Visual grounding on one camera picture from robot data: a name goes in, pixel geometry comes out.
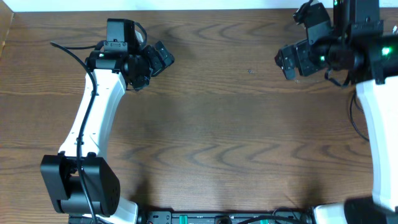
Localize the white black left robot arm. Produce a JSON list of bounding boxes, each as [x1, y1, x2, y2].
[[40, 19, 175, 223]]

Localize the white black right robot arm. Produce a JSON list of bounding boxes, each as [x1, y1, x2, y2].
[[275, 0, 397, 223]]

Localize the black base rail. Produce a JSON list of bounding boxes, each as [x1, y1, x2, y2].
[[68, 210, 315, 224]]

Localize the thin black cable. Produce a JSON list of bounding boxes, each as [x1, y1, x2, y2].
[[348, 90, 371, 143]]

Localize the cardboard panel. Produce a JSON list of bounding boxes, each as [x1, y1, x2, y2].
[[0, 0, 14, 55]]

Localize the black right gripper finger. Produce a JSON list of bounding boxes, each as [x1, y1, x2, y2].
[[275, 60, 296, 80], [274, 45, 295, 64]]

